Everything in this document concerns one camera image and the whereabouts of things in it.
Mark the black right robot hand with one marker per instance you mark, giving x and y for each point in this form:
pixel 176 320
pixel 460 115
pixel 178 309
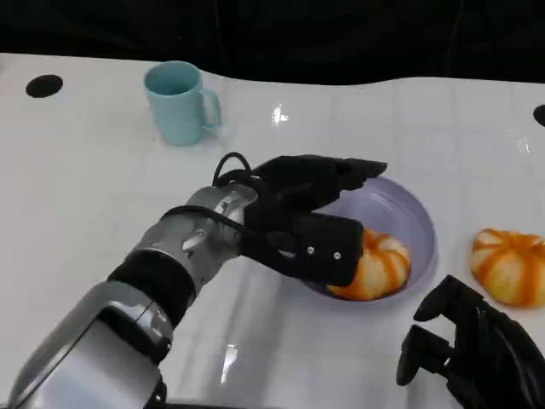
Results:
pixel 489 358

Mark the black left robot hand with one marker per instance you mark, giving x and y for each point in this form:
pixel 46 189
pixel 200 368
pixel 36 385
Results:
pixel 306 179

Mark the orange white toy bread roll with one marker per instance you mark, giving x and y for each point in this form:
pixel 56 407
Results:
pixel 383 264
pixel 506 268

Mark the lilac plate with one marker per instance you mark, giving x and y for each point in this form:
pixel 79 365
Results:
pixel 396 209

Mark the pale green mug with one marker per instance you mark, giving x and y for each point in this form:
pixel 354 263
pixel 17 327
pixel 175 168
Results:
pixel 176 106

